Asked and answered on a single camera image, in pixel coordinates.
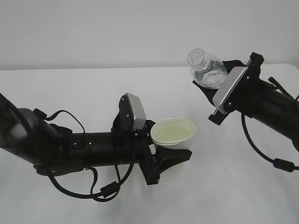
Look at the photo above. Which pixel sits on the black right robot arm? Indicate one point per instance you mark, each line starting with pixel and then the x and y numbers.
pixel 273 106

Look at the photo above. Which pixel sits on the white paper cup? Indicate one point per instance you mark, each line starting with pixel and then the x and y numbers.
pixel 173 133

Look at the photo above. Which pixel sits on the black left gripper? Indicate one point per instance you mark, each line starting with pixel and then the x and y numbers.
pixel 133 146

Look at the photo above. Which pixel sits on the clear plastic water bottle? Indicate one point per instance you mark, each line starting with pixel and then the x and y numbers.
pixel 206 69

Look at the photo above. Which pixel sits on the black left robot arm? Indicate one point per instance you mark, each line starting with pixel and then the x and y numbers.
pixel 31 135

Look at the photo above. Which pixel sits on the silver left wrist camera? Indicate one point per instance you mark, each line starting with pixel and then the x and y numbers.
pixel 131 111

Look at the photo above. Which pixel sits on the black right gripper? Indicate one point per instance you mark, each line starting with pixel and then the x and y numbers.
pixel 244 90

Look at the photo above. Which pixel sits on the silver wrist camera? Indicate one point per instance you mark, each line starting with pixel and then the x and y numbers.
pixel 220 99
pixel 131 111

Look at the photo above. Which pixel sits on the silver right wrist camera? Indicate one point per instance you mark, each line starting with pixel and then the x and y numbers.
pixel 220 99

